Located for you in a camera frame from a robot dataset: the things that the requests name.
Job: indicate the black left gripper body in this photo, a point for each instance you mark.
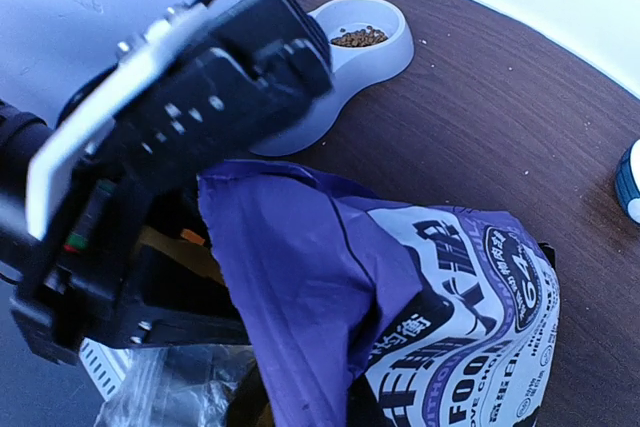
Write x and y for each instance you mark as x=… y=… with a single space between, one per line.
x=88 y=278

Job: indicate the purple pet food bag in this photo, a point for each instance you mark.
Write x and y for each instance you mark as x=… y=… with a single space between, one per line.
x=362 y=310

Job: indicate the yellow plastic scoop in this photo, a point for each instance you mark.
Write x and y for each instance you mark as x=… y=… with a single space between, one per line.
x=197 y=258

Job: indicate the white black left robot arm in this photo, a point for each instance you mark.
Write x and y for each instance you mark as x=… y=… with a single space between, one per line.
x=22 y=134

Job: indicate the grey double pet feeder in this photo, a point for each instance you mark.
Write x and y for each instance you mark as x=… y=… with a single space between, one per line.
x=354 y=68

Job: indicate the brown kibble in feeder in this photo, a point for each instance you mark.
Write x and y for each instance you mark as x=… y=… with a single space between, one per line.
x=360 y=38

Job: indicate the dark blue white bowl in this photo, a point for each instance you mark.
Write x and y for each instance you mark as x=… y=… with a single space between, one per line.
x=626 y=182

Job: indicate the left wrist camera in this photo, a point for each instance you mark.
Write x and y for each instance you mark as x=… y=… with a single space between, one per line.
x=192 y=91

